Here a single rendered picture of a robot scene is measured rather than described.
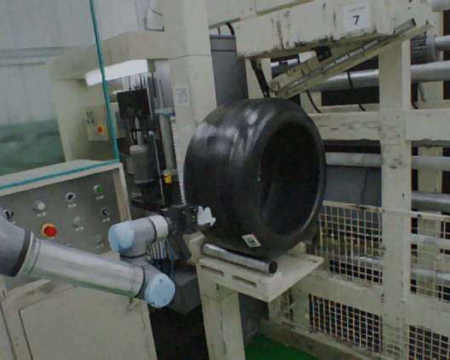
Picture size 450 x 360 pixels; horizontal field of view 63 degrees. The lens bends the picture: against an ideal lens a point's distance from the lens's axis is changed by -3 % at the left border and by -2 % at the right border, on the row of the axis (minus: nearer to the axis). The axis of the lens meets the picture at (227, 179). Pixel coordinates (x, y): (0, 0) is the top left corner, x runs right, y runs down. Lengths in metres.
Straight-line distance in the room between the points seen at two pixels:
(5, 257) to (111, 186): 0.91
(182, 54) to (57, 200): 0.73
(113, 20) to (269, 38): 9.28
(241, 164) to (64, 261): 0.58
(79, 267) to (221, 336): 1.10
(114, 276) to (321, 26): 1.06
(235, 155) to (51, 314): 0.92
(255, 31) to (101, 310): 1.30
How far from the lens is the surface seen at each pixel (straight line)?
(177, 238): 1.12
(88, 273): 0.87
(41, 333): 1.63
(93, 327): 1.72
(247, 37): 1.65
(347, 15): 1.41
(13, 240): 0.82
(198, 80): 1.53
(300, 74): 1.65
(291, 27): 1.52
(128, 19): 10.84
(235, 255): 1.42
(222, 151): 1.18
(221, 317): 1.78
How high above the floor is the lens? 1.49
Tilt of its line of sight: 13 degrees down
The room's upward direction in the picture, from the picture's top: 6 degrees counter-clockwise
